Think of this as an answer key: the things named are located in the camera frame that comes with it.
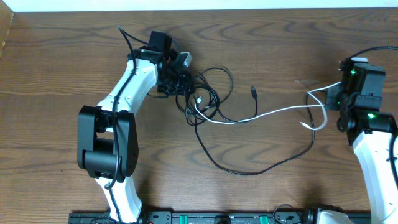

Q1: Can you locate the black USB cable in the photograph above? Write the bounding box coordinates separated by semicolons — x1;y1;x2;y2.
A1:
175;67;317;177

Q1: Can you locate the white USB cable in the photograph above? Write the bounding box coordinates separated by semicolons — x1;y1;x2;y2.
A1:
194;81;342;131

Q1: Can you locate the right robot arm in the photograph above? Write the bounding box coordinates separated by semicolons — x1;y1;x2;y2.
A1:
325;58;397;223

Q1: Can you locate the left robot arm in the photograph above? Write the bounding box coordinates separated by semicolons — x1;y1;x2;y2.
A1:
77;31;193;223

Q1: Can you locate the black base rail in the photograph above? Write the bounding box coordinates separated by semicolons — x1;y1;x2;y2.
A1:
68;210;373;224

